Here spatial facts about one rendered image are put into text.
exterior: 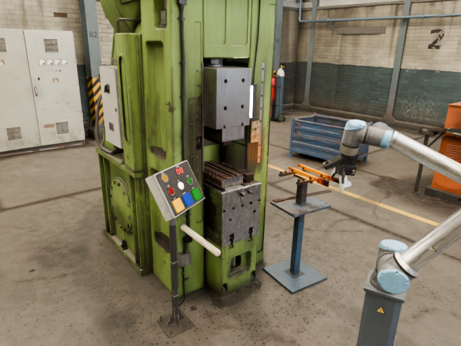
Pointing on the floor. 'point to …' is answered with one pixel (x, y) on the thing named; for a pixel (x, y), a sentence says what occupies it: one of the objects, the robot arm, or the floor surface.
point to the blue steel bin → (320, 136)
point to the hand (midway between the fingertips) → (335, 186)
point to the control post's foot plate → (183, 323)
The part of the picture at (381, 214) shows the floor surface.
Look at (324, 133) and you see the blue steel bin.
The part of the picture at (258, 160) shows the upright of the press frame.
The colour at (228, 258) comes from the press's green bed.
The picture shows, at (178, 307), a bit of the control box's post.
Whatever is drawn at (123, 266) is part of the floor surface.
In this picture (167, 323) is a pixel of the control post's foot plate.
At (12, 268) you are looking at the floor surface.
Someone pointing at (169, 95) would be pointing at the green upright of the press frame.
